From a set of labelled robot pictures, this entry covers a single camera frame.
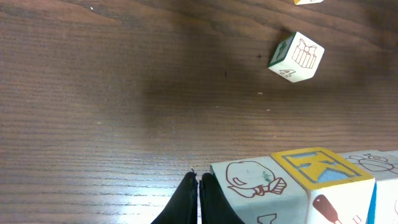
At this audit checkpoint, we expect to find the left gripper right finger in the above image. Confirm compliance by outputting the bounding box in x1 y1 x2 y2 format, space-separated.
199 173 244 224

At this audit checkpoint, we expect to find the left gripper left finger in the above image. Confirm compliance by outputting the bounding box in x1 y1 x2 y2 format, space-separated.
151 170 198 224

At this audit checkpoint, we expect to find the wooden block with red mark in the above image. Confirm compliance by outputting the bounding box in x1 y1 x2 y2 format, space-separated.
271 147 375 224

